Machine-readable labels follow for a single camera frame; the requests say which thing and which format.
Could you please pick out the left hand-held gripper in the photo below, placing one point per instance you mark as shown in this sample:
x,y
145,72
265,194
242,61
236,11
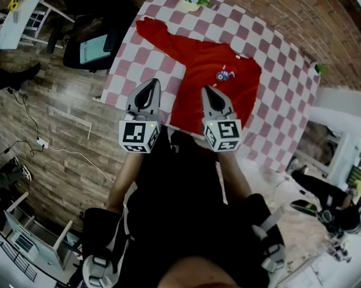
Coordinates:
x,y
133,133

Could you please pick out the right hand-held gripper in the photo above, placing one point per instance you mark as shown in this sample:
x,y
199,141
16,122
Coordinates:
x,y
228,130

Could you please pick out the red sweatshirt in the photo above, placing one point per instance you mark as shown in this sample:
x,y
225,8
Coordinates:
x,y
206,82

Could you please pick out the person's right forearm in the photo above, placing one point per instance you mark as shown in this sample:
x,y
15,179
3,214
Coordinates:
x,y
235,177

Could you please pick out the person's left forearm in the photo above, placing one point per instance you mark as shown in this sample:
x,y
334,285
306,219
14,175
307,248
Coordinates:
x,y
124,182

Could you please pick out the white office desk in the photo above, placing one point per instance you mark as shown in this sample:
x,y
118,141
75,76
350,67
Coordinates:
x,y
331,151

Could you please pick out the pink white checkered tablecloth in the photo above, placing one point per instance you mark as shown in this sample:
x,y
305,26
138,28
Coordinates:
x,y
276,114

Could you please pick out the black office chair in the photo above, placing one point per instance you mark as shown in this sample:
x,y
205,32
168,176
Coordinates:
x,y
113,40

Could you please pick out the teal flat box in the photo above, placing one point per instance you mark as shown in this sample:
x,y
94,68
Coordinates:
x,y
93,50

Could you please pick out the cream pot blue flowers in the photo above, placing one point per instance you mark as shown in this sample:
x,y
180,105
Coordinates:
x,y
191,2

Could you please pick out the white pot green plant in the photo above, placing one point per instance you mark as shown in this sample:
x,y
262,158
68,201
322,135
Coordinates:
x,y
320,69

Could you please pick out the white power strip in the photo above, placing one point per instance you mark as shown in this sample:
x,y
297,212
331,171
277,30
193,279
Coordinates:
x,y
42,141

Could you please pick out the person's black clothing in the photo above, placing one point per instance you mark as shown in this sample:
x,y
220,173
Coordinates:
x,y
178,214

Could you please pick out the white side desk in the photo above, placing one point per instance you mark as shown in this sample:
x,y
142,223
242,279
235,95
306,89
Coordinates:
x,y
13,28

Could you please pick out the yellow flower ornament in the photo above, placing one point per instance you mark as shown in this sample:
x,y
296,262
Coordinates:
x,y
13,4

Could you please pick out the white workbench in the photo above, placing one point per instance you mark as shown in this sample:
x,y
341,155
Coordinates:
x,y
32,247

